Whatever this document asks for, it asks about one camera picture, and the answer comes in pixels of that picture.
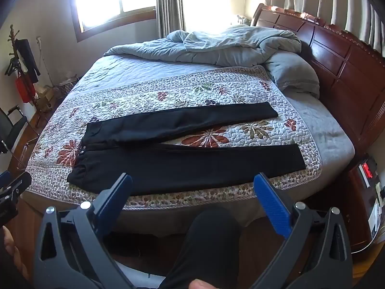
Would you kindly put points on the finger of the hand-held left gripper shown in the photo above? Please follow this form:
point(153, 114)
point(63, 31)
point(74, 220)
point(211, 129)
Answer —
point(16, 188)

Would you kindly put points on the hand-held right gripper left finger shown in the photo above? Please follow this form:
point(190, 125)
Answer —
point(115, 195)

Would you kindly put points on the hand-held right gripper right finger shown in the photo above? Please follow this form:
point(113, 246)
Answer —
point(272, 204)

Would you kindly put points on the black pants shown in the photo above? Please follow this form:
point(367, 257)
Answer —
point(195, 165)

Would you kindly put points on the person's left hand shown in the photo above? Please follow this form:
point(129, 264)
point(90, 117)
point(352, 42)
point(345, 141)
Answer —
point(13, 253)

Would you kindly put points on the black office chair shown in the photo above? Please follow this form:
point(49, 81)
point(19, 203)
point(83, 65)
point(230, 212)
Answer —
point(13, 128)

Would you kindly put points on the wooden nightstand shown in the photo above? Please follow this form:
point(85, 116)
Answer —
point(346, 204)

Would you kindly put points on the person's leg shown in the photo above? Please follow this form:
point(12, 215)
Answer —
point(207, 240)

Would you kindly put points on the grey bed sheet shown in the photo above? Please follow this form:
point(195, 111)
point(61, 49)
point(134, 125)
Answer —
point(324, 126)

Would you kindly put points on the cardboard box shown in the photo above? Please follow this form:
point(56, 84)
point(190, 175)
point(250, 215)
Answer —
point(44, 96)

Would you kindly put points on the red hanging bag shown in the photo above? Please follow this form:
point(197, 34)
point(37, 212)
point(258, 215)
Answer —
point(24, 88)

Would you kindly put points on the digital clock red display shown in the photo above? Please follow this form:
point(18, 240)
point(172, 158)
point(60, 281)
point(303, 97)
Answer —
point(367, 171)

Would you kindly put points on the woven basket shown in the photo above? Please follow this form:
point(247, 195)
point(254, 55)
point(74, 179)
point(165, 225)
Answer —
point(68, 88)

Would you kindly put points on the black hanging garment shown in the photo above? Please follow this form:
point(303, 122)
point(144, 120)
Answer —
point(28, 60)

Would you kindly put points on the floral quilted bedspread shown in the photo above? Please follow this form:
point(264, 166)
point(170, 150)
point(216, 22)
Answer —
point(210, 84)

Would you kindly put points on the grey pillow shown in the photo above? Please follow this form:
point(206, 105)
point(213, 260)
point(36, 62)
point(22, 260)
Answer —
point(291, 69)

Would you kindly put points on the wooden bed headboard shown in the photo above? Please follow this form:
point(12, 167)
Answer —
point(346, 72)

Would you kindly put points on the wooden coat rack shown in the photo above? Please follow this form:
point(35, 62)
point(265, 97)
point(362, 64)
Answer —
point(12, 36)

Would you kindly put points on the grey duvet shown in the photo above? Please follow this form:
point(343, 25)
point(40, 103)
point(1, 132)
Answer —
point(225, 51)

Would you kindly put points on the wooden framed window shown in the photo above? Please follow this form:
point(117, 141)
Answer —
point(120, 21)

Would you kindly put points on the narrow beige curtain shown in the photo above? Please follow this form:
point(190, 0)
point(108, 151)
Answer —
point(170, 6)

